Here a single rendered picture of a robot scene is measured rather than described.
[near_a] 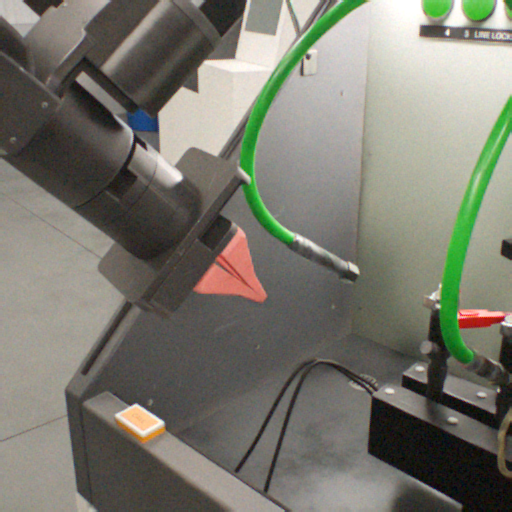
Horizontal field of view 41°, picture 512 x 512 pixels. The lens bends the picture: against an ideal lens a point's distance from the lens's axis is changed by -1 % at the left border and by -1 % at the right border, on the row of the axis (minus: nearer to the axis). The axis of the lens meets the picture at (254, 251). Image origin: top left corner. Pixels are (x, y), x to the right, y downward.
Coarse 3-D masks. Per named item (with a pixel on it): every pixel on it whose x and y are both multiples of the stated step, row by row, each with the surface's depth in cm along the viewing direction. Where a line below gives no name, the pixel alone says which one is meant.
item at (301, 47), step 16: (352, 0) 63; (368, 0) 64; (336, 16) 63; (320, 32) 63; (304, 48) 63; (288, 64) 63; (272, 80) 63; (272, 96) 63; (256, 112) 63; (256, 128) 64; (240, 160) 65; (256, 192) 66; (256, 208) 67; (272, 224) 68; (288, 240) 69
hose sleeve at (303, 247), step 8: (296, 240) 70; (304, 240) 70; (296, 248) 70; (304, 248) 70; (312, 248) 71; (320, 248) 72; (304, 256) 71; (312, 256) 71; (320, 256) 71; (328, 256) 72; (320, 264) 72; (328, 264) 72; (336, 264) 73; (344, 264) 73; (336, 272) 73; (344, 272) 73
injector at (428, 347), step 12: (432, 312) 71; (432, 324) 71; (432, 336) 72; (420, 348) 71; (432, 348) 70; (444, 348) 72; (432, 360) 73; (444, 360) 73; (432, 372) 73; (444, 372) 73; (432, 384) 74; (432, 396) 74
